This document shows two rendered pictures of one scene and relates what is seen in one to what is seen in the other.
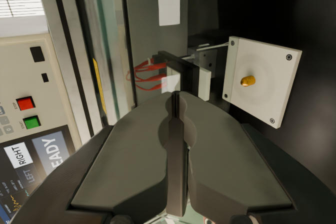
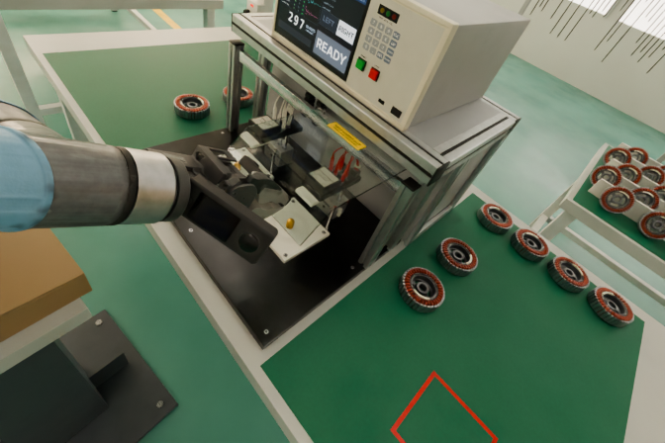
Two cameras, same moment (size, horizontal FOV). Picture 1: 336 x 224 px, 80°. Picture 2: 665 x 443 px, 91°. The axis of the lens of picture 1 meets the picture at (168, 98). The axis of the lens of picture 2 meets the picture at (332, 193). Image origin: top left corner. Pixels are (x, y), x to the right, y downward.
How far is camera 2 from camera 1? 0.41 m
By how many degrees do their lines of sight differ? 18
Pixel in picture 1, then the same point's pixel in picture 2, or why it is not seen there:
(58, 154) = (330, 54)
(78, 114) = (342, 101)
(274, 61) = (289, 246)
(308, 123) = not seen: hidden behind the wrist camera
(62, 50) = (383, 132)
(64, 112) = (354, 89)
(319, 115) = not seen: hidden behind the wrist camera
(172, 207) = (245, 162)
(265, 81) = (282, 233)
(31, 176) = (327, 22)
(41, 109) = (364, 78)
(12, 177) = (333, 10)
